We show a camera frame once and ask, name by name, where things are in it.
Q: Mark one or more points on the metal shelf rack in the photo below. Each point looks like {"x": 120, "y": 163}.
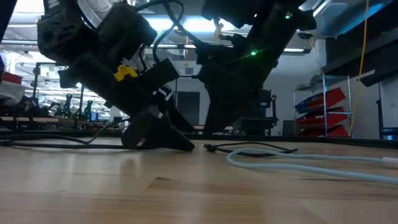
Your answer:
{"x": 324, "y": 93}

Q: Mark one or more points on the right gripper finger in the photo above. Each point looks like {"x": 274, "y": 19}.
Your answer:
{"x": 224, "y": 115}

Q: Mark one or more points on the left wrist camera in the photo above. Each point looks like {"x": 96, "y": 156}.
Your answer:
{"x": 158, "y": 74}

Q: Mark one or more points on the black table frame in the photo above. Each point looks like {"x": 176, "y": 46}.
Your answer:
{"x": 311, "y": 140}

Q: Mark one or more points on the white bag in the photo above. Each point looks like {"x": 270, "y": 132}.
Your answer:
{"x": 11, "y": 91}

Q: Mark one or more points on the red storage bin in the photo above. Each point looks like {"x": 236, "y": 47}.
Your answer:
{"x": 329, "y": 98}
{"x": 339, "y": 131}
{"x": 337, "y": 119}

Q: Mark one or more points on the black angled beam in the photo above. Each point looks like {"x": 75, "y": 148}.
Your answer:
{"x": 385, "y": 49}

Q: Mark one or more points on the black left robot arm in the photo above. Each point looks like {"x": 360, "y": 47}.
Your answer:
{"x": 62, "y": 31}

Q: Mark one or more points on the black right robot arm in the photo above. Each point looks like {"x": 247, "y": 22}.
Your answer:
{"x": 280, "y": 31}

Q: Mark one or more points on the black gantry frame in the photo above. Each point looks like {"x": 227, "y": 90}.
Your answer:
{"x": 35, "y": 84}

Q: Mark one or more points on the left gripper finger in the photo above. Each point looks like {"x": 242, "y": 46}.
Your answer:
{"x": 161, "y": 137}
{"x": 177, "y": 119}

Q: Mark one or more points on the long wooden workbench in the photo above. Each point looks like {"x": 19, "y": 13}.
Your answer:
{"x": 37, "y": 119}

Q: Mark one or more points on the black equipment cabinet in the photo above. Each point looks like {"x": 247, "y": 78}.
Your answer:
{"x": 264, "y": 123}

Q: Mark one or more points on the green lit robot arm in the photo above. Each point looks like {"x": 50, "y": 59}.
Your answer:
{"x": 88, "y": 110}
{"x": 67, "y": 107}

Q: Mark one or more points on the red box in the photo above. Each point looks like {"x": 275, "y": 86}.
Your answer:
{"x": 11, "y": 78}

